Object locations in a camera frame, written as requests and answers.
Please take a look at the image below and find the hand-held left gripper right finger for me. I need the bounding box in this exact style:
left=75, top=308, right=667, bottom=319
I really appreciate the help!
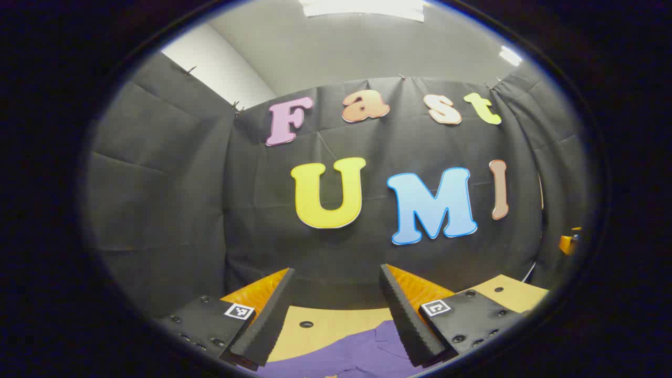
left=379, top=264, right=528, bottom=368

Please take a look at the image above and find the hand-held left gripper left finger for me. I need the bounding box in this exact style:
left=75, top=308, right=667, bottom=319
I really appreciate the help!
left=157, top=268, right=296, bottom=371

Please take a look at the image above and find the purple button shirt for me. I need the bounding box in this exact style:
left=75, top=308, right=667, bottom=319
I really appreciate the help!
left=257, top=320, right=436, bottom=378

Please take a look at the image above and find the black backdrop cloth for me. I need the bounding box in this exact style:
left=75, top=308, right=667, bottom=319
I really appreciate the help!
left=84, top=52, right=589, bottom=321

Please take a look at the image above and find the large ceiling light panel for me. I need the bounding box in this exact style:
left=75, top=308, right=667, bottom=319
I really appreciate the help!
left=299, top=0, right=425, bottom=23

